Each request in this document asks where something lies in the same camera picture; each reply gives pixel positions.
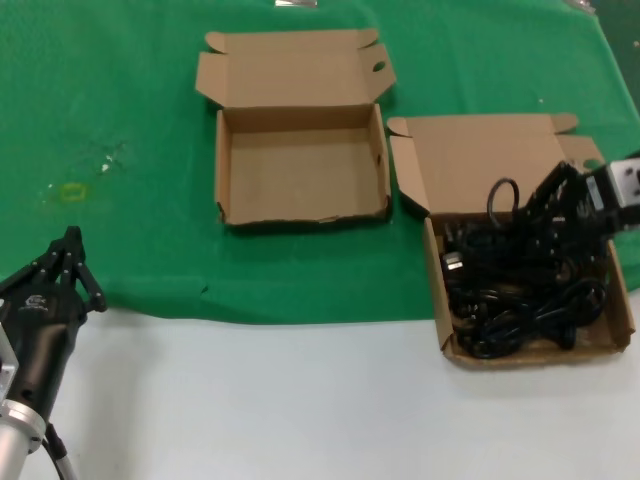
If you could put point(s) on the cardboard box with intact edge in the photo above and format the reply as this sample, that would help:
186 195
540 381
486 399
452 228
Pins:
470 160

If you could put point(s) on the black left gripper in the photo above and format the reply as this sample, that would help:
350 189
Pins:
42 325

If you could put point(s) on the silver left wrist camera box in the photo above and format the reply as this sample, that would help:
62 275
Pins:
6 362

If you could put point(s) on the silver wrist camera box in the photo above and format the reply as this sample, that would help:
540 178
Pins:
6 362
625 180

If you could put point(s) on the green table cloth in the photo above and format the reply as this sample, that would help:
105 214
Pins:
125 100

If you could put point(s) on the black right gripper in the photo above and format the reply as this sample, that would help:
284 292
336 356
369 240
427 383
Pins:
592 210

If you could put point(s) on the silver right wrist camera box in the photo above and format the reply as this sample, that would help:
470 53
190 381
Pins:
625 180

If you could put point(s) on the cardboard box with torn edge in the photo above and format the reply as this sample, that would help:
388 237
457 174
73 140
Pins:
300 165

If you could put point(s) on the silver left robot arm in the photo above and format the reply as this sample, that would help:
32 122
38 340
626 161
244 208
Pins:
15 435

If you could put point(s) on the silver flat object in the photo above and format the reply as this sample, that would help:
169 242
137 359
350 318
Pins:
296 3

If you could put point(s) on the grey metal object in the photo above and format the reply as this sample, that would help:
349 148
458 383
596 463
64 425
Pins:
582 4

